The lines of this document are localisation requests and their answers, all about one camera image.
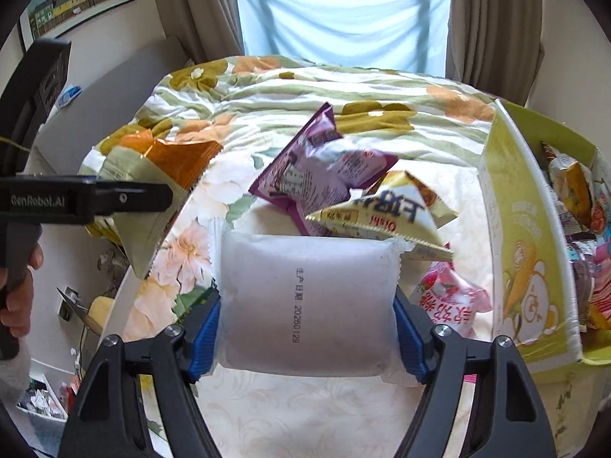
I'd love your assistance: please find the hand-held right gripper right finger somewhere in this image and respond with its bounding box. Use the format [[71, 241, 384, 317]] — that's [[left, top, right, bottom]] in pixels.
[[391, 286, 559, 458]]

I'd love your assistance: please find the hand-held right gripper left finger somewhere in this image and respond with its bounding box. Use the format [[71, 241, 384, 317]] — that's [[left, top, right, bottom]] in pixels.
[[57, 296, 223, 458]]

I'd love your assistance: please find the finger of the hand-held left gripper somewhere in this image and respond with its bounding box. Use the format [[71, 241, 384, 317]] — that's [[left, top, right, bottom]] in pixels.
[[91, 181, 173, 220]]

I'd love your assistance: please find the orange green snack bag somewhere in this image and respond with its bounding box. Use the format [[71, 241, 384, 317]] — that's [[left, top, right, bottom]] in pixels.
[[79, 136, 224, 280]]

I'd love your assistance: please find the white pillow snack bag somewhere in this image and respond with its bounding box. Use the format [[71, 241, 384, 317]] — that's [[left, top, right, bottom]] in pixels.
[[210, 226, 411, 387]]

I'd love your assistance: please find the green cardboard box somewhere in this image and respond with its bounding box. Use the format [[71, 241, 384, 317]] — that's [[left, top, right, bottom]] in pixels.
[[477, 99, 611, 375]]

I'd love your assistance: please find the pile of snack packets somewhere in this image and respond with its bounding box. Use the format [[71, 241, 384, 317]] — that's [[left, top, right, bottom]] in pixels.
[[541, 142, 611, 332]]

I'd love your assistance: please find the person's left hand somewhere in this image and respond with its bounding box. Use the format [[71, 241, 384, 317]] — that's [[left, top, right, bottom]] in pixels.
[[0, 243, 45, 342]]

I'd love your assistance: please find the pink strawberry print snack bag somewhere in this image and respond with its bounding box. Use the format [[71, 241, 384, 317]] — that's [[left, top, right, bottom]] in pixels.
[[413, 262, 492, 339]]

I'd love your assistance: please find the grey bed headboard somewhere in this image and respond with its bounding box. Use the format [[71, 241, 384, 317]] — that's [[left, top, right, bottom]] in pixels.
[[24, 35, 192, 177]]

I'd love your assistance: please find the pale yellow object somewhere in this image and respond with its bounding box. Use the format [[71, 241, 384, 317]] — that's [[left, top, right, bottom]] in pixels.
[[88, 296, 116, 335]]

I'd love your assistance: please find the blue white small object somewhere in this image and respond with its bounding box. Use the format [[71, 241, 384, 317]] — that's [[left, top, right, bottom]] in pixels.
[[57, 85, 83, 108]]

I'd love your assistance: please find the cream floral tablecloth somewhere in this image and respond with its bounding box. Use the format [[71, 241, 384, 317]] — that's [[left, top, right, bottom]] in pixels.
[[119, 160, 593, 458]]

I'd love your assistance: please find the yellow white triangular snack bag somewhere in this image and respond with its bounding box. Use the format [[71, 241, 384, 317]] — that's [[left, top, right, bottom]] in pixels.
[[305, 170, 459, 263]]

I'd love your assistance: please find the white storage bin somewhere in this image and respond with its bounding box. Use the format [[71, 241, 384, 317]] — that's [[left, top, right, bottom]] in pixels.
[[16, 372, 70, 421]]

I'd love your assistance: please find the purple snack bag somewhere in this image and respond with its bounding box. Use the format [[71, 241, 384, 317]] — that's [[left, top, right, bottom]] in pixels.
[[249, 102, 399, 237]]

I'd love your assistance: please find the floral striped blanket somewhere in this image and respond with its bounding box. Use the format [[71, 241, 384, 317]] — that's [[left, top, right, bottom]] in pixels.
[[79, 55, 497, 211]]

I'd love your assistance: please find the brown curtain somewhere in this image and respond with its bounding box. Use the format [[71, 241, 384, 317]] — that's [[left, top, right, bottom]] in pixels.
[[176, 0, 246, 65], [444, 0, 545, 108]]

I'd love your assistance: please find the light blue window cloth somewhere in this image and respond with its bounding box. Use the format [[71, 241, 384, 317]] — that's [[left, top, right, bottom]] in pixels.
[[235, 0, 452, 77]]

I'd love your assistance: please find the framed wall poster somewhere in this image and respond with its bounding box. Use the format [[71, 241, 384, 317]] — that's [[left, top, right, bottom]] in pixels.
[[18, 0, 137, 53]]

